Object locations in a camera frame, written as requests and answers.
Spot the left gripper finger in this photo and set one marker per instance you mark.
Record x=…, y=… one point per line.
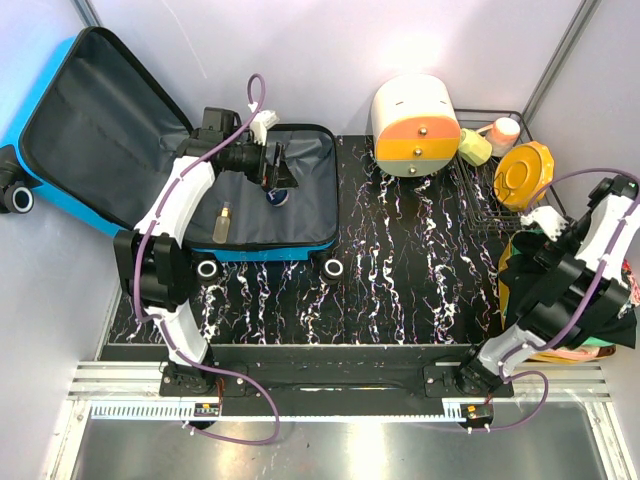
x=278, y=160
x=280, y=177

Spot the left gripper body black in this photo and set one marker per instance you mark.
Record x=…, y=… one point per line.
x=249, y=159

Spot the dark blue round jar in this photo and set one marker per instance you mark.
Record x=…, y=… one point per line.
x=277, y=197

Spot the frosted gold spray bottle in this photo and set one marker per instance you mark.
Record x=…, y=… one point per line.
x=222, y=224

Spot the blue fish-print suitcase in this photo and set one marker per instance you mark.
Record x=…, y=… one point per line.
x=97, y=136

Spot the yellow plastic basket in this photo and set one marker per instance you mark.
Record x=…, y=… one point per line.
x=504, y=295

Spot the pink floral cloth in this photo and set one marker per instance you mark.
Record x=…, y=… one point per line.
x=583, y=353

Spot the green tie-dye cloth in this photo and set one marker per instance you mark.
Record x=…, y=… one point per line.
x=596, y=342

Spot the black clothes pile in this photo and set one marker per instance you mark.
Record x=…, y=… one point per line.
x=559, y=300

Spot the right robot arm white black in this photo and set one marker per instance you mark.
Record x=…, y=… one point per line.
x=601, y=238

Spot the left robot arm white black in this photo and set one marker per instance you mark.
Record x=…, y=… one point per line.
x=153, y=263

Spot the white drawer cabinet with orange drawers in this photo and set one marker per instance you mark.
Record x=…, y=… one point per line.
x=415, y=129

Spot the black marble pattern mat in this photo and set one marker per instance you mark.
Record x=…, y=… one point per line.
x=415, y=271

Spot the green faceted cup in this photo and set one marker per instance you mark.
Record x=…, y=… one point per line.
x=473, y=147

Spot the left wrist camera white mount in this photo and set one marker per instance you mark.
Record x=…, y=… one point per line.
x=262, y=122

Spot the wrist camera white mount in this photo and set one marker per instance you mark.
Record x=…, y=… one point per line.
x=551, y=222
x=262, y=122

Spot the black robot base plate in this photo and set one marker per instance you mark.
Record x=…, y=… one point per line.
x=427, y=371

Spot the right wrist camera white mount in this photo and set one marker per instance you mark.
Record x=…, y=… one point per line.
x=551, y=222

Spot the aluminium rail frame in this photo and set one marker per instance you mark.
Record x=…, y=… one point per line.
x=338, y=434

